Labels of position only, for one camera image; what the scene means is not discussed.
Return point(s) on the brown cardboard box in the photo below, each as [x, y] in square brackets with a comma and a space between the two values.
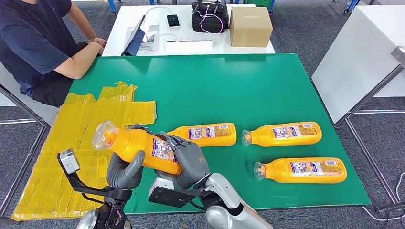
[250, 28]

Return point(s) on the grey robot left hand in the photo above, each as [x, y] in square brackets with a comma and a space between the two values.
[123, 175]

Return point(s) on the orange detergent bottle clear cap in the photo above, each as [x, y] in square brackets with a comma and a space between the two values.
[281, 173]
[215, 143]
[133, 145]
[265, 137]

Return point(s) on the person's right forearm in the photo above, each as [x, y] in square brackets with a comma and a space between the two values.
[79, 63]

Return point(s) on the person's left forearm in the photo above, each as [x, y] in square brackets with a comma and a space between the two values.
[80, 22]

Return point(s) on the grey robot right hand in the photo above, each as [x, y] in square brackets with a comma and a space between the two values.
[191, 161]

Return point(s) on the black right camera bracket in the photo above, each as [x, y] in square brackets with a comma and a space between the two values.
[171, 197]

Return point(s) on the blue tablet case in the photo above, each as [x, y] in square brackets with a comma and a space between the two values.
[135, 42]

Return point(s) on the black equipment bag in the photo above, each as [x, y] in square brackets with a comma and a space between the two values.
[202, 27]

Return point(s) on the white flat box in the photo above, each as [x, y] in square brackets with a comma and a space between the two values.
[189, 45]

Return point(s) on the black smartphone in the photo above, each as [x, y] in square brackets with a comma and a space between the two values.
[173, 21]

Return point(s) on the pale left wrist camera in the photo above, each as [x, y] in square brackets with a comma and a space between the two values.
[69, 161]

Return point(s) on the blue metal frame leg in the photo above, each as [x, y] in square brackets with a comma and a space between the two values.
[271, 6]
[112, 5]
[351, 6]

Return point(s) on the person's left hand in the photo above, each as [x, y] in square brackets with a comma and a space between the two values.
[98, 41]

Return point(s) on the yellow taped cardboard sheet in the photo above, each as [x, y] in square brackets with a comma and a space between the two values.
[63, 142]

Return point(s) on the large white side table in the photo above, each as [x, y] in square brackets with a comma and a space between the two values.
[357, 63]

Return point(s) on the white desk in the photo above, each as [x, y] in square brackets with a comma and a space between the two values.
[186, 31]

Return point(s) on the printed paper sheet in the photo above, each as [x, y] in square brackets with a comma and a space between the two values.
[151, 45]

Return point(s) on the green plastic crate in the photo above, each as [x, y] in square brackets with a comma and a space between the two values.
[257, 2]

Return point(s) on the grey metal table frame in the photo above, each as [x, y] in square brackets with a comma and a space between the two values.
[367, 155]

